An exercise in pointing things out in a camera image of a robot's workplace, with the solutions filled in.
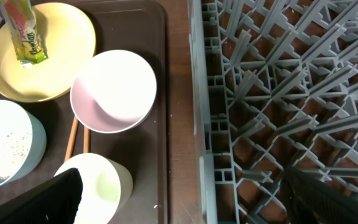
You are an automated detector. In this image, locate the green yellow snack wrapper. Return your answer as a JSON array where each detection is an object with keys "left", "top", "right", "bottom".
[{"left": 0, "top": 0, "right": 48, "bottom": 66}]

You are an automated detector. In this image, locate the wooden chopstick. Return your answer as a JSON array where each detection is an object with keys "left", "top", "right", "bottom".
[
  {"left": 83, "top": 127, "right": 90, "bottom": 153},
  {"left": 64, "top": 116, "right": 79, "bottom": 162}
]

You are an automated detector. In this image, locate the light blue bowl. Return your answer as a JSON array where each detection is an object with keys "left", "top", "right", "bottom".
[{"left": 0, "top": 100, "right": 47, "bottom": 186}]

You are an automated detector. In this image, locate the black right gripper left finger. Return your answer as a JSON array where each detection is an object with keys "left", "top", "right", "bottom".
[{"left": 0, "top": 168, "right": 83, "bottom": 224}]

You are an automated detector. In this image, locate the pale green cup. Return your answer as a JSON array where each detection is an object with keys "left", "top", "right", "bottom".
[{"left": 55, "top": 153, "right": 133, "bottom": 224}]

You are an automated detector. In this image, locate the grey dishwasher rack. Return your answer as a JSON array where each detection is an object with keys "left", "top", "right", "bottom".
[{"left": 188, "top": 0, "right": 358, "bottom": 223}]

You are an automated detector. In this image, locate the dark brown serving tray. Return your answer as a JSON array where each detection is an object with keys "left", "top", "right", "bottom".
[{"left": 0, "top": 1, "right": 168, "bottom": 223}]

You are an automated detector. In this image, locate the yellow plate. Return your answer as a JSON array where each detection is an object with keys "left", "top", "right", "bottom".
[{"left": 0, "top": 1, "right": 96, "bottom": 103}]

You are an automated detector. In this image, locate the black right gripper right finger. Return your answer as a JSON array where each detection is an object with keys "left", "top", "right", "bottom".
[{"left": 280, "top": 166, "right": 358, "bottom": 224}]

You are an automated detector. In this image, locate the pink bowl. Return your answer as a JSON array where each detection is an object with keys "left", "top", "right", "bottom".
[{"left": 70, "top": 50, "right": 157, "bottom": 134}]

